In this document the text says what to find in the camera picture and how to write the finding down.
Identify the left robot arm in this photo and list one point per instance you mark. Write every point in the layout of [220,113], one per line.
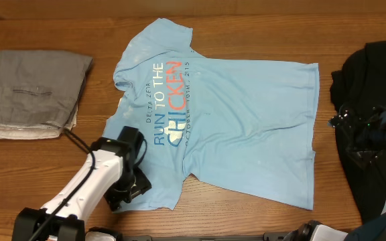
[111,171]

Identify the black polo shirt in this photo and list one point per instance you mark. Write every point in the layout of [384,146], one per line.
[361,82]

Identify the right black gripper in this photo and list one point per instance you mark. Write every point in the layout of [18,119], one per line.
[365,156]

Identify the folded beige cloth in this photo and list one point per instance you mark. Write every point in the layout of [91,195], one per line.
[29,132]

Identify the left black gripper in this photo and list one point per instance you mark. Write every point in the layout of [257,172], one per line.
[116,197]

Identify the light blue printed t-shirt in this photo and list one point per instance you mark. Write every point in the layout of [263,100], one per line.
[242,125]

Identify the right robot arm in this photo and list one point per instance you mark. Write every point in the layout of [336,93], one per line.
[368,187]

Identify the folded grey trousers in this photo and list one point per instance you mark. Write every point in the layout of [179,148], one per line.
[40,86]

